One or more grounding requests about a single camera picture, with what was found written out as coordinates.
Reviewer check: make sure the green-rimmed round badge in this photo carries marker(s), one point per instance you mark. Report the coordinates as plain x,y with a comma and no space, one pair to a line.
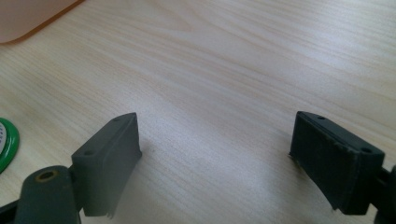
8,144

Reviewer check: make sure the pink tray with orange rim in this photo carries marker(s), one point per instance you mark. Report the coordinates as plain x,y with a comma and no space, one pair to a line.
29,17

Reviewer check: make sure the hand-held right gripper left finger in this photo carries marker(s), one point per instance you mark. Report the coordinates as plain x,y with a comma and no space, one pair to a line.
104,168

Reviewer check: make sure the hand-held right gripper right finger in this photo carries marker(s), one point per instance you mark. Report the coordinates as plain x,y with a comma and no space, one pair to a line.
333,165

